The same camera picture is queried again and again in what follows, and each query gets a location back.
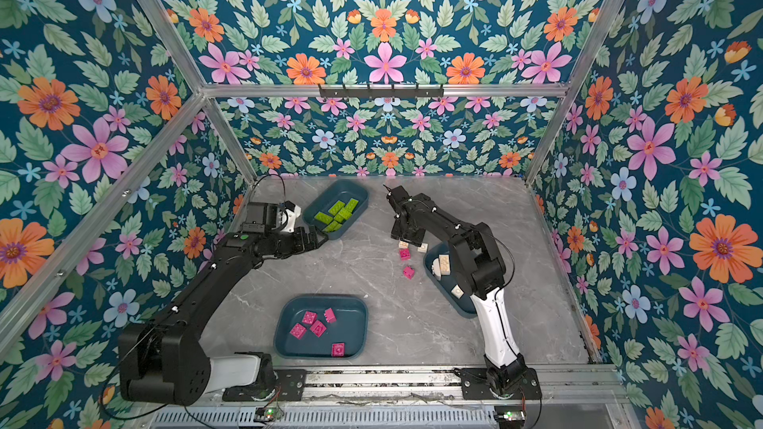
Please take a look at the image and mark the right teal bin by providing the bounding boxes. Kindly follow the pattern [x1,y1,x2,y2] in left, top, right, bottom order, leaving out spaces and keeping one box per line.
[424,242,477,319]

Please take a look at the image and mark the far teal bin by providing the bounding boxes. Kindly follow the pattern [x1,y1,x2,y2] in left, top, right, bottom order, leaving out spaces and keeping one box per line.
[303,180,370,240]

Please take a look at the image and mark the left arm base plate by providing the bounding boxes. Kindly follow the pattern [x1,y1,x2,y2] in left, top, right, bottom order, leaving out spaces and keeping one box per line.
[223,369,307,403]

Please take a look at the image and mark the pink lego pile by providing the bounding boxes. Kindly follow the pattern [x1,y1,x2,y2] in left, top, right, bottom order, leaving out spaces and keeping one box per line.
[331,343,346,358]

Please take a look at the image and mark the black wall hook rail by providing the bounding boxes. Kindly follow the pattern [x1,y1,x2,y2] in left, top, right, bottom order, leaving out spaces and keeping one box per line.
[318,85,445,99]

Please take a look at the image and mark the green long lego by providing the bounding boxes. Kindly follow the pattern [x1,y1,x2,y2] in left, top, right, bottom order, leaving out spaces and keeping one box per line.
[341,199,359,215]
[324,222,342,234]
[315,213,334,226]

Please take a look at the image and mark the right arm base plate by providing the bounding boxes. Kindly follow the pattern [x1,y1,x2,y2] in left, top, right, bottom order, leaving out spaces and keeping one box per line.
[454,367,542,400]

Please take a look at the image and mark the pink lego mid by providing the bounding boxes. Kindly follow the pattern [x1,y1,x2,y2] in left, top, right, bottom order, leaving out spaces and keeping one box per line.
[301,311,317,327]

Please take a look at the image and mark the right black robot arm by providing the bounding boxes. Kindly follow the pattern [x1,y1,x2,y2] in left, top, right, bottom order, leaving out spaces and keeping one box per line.
[387,186,528,398]

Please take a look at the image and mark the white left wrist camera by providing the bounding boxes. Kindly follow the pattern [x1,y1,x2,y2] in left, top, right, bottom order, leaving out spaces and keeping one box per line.
[279,201,302,234]

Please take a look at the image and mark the teal bin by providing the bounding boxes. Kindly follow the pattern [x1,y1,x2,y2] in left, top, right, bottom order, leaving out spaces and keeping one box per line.
[303,180,370,240]
[424,242,477,319]
[273,294,369,359]

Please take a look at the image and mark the near teal bin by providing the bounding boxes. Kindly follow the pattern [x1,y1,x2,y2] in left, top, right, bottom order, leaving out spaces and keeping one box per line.
[273,294,369,359]

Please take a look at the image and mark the cream lego pile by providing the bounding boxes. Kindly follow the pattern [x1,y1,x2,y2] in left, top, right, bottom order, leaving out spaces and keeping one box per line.
[451,285,464,299]

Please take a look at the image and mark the pink small lego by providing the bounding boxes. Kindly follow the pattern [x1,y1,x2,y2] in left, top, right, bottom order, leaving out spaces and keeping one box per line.
[310,320,327,338]

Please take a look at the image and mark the cream long lego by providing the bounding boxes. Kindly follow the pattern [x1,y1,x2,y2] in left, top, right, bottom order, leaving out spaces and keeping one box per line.
[438,254,451,275]
[431,259,441,280]

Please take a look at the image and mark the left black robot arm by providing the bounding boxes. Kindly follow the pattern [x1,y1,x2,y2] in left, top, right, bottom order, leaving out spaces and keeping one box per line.
[118,201,328,406]

